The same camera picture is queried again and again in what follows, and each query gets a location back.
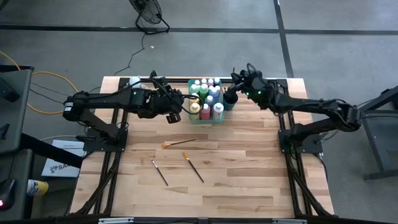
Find black fan cable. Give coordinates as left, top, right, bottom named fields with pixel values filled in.
left=114, top=32, right=147, bottom=77

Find light bulb on brass base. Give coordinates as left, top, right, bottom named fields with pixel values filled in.
left=128, top=76, right=144, bottom=90

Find black computer mouse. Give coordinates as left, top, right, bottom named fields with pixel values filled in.
left=0, top=177, right=16, bottom=212

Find black diagonal bar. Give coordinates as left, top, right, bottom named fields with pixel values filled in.
left=20, top=133, right=85, bottom=169

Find white printed paper sheet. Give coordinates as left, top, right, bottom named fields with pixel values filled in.
left=40, top=139, right=86, bottom=179

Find grey desk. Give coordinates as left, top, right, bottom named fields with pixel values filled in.
left=0, top=148, right=34, bottom=220
left=0, top=64, right=35, bottom=156

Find yellow extension cable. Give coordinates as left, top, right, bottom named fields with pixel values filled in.
left=0, top=50, right=80, bottom=115

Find black floor fan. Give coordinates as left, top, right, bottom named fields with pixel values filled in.
left=128, top=0, right=171, bottom=35

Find black desk device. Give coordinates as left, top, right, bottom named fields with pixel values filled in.
left=0, top=76, right=21, bottom=103

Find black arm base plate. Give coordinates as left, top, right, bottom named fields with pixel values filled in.
left=277, top=128, right=324, bottom=155
left=76, top=127, right=129, bottom=153

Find black desk frame legs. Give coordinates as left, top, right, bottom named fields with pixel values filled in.
left=341, top=84, right=398, bottom=182

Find black paintbrush orange fan bristles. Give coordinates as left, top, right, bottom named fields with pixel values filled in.
left=160, top=138, right=197, bottom=151

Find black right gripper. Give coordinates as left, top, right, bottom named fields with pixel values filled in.
left=224, top=70, right=276, bottom=110

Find dark teal plastic cup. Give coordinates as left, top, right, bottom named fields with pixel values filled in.
left=222, top=90, right=239, bottom=112

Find yellow can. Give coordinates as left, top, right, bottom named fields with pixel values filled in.
left=26, top=179, right=50, bottom=197

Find translucent teal plastic tray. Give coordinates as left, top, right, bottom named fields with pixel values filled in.
left=188, top=78, right=225, bottom=125

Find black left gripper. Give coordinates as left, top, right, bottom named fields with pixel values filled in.
left=150, top=88, right=185, bottom=124

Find white large paint bottle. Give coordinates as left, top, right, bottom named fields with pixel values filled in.
left=212, top=102, right=224, bottom=121

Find black paintbrush silver ferrule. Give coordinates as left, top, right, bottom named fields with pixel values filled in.
left=150, top=159, right=169, bottom=187

